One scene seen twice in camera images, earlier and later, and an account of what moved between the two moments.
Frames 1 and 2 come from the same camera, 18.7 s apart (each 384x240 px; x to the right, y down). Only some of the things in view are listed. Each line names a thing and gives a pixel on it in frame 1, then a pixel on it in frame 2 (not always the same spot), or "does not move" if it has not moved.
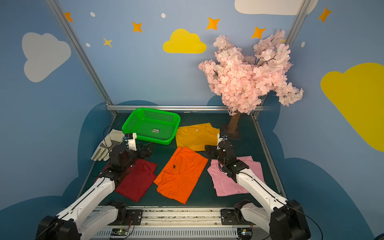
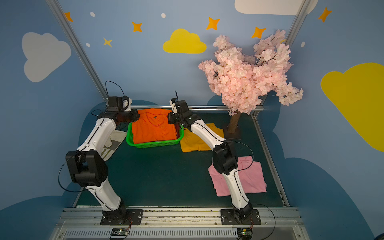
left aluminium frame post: x=81 y=53 does not move
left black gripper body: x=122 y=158 -> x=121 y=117
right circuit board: x=245 y=233 does not move
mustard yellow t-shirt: x=197 y=136 does not move
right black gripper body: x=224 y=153 -> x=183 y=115
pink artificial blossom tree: x=242 y=81 does not move
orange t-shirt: x=179 y=178 -> x=153 y=125
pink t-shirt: x=225 y=185 does not move
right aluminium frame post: x=288 y=38 does not move
